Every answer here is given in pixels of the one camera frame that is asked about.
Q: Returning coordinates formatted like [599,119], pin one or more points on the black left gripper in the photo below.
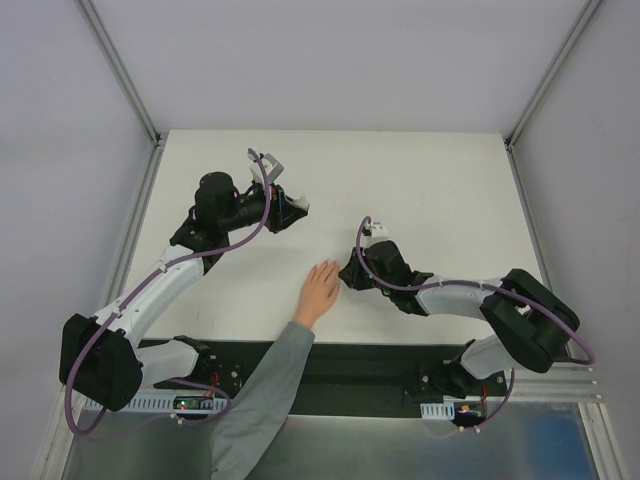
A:
[279,211]

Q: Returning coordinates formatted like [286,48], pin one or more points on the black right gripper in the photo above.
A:
[357,273]

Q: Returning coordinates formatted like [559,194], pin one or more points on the grey sleeved forearm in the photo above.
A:
[242,436]

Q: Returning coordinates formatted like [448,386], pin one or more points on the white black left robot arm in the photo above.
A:
[101,355]

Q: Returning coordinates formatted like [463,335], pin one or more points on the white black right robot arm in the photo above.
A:
[530,324]

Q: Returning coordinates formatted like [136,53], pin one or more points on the mannequin hand with nails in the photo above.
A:
[318,293]

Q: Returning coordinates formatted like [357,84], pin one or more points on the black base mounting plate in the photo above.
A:
[353,380]

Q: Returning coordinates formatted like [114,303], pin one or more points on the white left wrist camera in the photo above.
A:
[264,168]

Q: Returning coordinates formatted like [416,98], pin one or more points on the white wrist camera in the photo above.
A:
[264,168]
[373,233]

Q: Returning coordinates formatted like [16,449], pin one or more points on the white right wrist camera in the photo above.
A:
[373,233]

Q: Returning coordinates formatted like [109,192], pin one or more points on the white right cable duct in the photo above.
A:
[438,411]

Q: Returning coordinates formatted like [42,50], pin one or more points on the aluminium rail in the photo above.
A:
[563,383]

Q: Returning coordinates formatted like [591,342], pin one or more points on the left aluminium frame post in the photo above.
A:
[106,45]

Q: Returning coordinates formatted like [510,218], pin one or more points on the aluminium frame post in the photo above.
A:
[106,45]
[585,17]

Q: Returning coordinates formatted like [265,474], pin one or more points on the right aluminium frame post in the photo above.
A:
[585,17]

